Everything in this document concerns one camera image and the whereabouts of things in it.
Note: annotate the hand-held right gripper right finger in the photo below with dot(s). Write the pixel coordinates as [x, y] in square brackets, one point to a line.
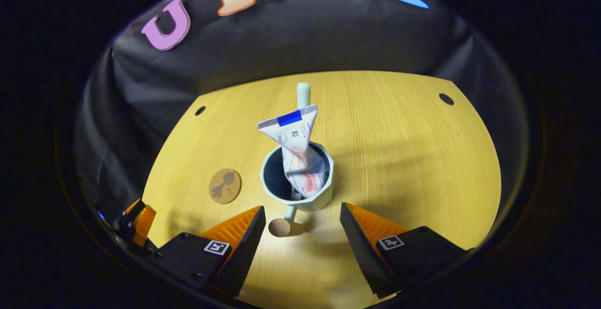
[361, 252]

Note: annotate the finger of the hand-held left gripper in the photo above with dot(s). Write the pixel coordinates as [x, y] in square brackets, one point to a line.
[145, 222]

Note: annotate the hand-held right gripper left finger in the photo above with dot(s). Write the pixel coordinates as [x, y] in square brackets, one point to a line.
[246, 252]

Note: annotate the round brown coaster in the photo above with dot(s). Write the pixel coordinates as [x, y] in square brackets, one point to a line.
[225, 186]

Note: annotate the white toothpaste tube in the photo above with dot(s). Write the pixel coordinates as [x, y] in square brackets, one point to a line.
[300, 158]

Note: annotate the pale green toothbrush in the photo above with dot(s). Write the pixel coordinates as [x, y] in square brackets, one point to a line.
[304, 94]

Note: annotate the black backdrop cloth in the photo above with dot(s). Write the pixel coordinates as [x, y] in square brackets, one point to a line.
[300, 41]

